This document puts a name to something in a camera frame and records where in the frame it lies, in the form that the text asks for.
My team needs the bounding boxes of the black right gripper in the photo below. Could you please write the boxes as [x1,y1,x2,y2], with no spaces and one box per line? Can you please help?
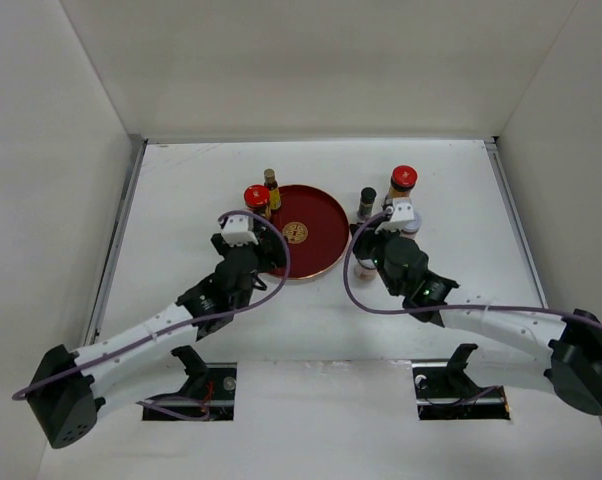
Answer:
[350,217,402,296]

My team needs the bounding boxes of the black-cap spice bottle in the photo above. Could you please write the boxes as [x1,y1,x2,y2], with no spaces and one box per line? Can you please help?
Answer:
[357,187,377,223]

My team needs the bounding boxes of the red-lid dark sauce jar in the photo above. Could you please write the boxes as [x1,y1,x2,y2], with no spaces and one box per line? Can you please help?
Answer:
[388,165,418,199]

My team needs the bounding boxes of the small yellow-label brown bottle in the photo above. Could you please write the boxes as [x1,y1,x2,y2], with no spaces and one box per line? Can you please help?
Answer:
[263,168,281,212]

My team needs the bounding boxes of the white-lid chili paste jar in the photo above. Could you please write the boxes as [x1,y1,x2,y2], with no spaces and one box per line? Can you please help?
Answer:
[401,210,422,240]

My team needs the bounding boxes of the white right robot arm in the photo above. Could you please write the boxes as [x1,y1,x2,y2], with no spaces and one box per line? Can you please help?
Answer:
[351,225,602,416]

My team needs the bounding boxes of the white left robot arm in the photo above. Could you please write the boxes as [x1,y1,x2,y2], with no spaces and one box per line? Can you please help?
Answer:
[17,216,290,449]

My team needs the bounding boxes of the round red lacquer tray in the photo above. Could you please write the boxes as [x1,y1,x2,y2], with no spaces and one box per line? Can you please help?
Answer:
[271,185,350,280]

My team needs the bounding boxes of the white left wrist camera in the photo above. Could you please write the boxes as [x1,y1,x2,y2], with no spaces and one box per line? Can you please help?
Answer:
[220,214,258,248]

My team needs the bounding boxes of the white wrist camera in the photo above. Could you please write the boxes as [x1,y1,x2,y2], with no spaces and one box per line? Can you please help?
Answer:
[220,214,258,248]
[375,197,415,233]

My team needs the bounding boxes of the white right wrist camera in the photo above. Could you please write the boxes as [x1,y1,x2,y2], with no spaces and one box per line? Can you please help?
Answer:
[375,197,415,233]

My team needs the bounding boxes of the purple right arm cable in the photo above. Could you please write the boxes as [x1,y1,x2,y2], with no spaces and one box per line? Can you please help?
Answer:
[343,208,602,341]

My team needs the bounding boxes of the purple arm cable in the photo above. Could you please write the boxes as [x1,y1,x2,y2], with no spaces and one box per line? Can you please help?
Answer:
[343,208,602,341]
[11,210,292,402]

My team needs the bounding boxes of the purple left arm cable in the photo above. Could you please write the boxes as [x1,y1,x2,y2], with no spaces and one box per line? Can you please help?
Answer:
[11,210,292,402]

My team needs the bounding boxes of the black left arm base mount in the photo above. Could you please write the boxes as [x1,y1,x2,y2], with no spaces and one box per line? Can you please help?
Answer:
[140,346,238,422]

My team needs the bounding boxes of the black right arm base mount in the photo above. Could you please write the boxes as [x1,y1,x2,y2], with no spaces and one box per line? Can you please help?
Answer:
[411,344,510,421]

